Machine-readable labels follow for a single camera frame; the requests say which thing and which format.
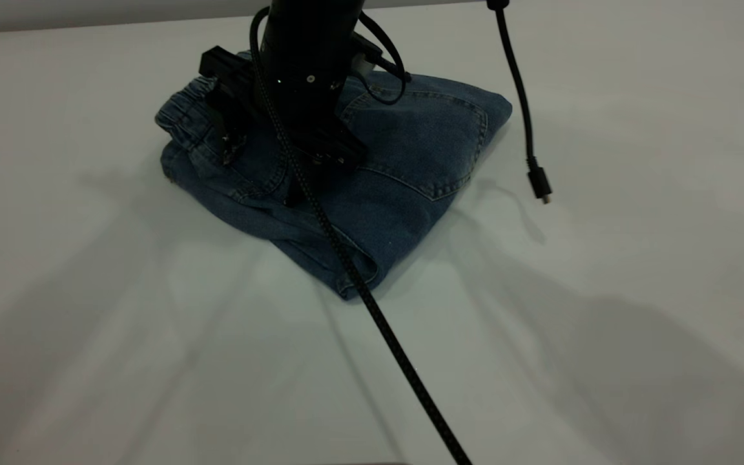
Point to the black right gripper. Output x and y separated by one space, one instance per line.
307 110

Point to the blue denim shorts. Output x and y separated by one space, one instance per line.
411 161

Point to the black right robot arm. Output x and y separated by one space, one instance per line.
314 32

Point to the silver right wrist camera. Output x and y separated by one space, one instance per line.
364 62

